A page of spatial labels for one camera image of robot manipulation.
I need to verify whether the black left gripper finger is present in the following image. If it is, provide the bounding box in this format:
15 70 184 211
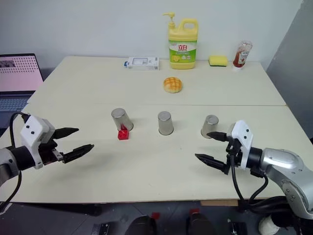
62 143 95 165
54 127 80 141

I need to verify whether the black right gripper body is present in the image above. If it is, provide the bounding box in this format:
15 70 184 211
222 138 243 176

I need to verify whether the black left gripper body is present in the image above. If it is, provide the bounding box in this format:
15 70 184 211
38 139 65 166

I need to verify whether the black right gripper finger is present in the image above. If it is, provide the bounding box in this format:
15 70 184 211
206 131 229 143
194 153 226 172

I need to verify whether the steel cup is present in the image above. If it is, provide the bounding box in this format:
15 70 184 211
157 111 175 136
111 108 134 131
200 115 220 139

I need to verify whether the red toy block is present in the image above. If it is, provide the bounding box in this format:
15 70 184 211
117 123 131 141

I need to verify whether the dark rounded shape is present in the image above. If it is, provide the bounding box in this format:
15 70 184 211
129 214 157 235
186 212 216 235

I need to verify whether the golden bread bun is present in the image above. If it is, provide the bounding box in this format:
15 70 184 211
163 76 184 94

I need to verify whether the open laptop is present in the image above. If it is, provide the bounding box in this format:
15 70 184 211
0 53 45 129

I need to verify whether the yellow green sponge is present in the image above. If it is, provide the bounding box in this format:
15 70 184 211
208 55 228 68

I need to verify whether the white round object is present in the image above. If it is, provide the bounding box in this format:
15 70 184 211
258 215 281 235

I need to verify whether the ketchup squeeze bottle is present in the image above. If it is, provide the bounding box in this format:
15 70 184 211
232 40 253 72

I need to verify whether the yellow detergent pump bottle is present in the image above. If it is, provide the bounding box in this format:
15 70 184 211
162 12 199 70

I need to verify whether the grey partition panel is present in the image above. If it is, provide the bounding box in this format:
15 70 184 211
266 0 313 138

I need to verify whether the white cardboard box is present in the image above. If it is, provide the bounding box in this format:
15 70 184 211
122 56 160 71

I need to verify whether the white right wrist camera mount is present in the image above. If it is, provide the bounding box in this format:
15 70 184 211
226 119 254 171

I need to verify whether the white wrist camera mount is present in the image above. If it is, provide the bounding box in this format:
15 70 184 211
20 116 56 170
226 119 254 171

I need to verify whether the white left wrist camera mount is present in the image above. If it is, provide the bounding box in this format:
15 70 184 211
20 116 56 170

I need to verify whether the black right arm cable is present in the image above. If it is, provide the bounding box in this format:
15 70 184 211
229 156 294 216

